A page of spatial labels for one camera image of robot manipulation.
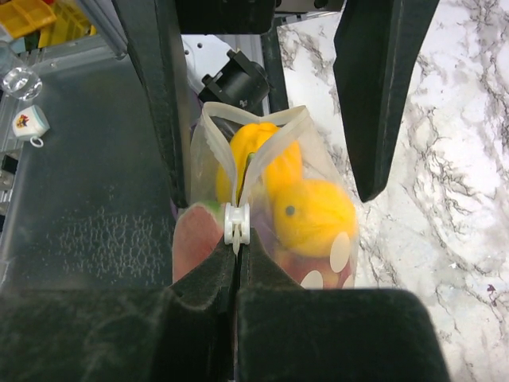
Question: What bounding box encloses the clear polka dot zip bag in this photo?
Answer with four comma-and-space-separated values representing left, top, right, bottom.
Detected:
173, 102, 359, 289

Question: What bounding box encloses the yellow toy lemon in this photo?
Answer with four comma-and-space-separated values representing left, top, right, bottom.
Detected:
272, 178, 358, 258

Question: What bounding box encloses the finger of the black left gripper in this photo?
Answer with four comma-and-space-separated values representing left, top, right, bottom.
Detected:
333, 0, 438, 202
114, 1, 189, 208

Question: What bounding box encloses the yellow toy bell pepper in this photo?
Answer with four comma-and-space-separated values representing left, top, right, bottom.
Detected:
216, 122, 303, 204

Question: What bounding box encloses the black metal front rail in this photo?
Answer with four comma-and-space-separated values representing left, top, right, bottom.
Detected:
260, 24, 289, 113

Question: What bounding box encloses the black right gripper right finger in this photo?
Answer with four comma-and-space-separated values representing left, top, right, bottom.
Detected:
237, 233, 449, 381

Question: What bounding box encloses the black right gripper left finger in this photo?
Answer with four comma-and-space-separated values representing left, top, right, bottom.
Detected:
1, 244, 235, 381

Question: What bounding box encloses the yellow plastic crate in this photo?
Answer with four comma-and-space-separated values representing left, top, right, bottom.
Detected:
1, 0, 56, 39

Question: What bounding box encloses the red toy watermelon slice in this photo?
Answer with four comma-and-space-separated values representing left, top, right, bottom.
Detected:
172, 201, 225, 282

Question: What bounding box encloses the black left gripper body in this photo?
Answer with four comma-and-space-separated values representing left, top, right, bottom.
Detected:
175, 0, 276, 34

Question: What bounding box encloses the white printed ceramic cup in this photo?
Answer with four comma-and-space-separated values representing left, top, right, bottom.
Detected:
11, 105, 50, 148

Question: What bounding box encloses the clear drinking glass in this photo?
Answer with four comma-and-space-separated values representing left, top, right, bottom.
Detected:
1, 41, 42, 101

